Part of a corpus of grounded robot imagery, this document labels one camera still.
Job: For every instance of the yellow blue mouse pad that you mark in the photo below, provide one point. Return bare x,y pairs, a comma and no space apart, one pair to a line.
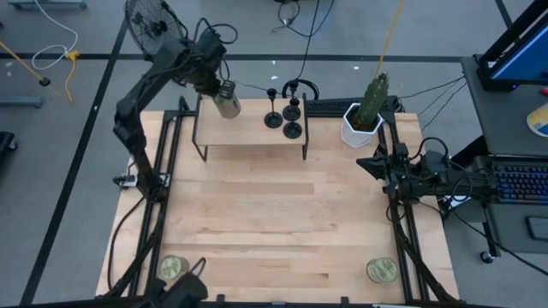
538,122

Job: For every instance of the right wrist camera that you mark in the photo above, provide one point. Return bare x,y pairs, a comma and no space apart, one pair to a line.
434,162

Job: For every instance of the monitor with blue screen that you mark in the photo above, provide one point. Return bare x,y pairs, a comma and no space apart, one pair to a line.
522,60

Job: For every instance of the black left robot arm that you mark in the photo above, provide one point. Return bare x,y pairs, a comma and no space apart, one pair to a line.
128,120

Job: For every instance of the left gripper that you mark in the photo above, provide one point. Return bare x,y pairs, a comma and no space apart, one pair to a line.
205,79

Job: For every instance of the green cactus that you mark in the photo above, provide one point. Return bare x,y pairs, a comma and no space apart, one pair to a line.
372,100

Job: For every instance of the black floor fan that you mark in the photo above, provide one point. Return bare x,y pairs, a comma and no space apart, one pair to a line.
152,25

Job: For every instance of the wooden shelf riser black legs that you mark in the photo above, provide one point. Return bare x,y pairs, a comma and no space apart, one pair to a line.
244,128

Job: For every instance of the black aluminium frame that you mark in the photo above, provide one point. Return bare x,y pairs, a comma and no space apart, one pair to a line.
168,141

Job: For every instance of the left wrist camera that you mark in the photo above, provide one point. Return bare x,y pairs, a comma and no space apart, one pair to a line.
212,43

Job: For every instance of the white plant pot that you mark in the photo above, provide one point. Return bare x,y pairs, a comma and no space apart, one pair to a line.
353,137

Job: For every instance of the black keyboard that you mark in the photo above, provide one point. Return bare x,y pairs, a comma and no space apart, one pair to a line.
520,184
329,107

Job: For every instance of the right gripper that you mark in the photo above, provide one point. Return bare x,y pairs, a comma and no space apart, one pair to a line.
400,171

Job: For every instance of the power strip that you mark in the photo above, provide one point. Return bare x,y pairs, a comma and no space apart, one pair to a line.
128,180

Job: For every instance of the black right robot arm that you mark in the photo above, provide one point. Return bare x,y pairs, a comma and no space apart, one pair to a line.
466,188

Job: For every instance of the black metal candlestick holder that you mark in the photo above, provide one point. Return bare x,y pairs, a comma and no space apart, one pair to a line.
292,129
273,120
291,112

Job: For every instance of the metal tin candle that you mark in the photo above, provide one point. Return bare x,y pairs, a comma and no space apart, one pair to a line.
382,270
228,109
173,267

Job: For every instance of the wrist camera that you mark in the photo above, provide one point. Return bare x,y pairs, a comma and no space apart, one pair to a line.
434,162
212,43

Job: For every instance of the grey computer desk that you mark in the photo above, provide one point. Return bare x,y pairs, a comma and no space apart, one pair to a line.
501,120

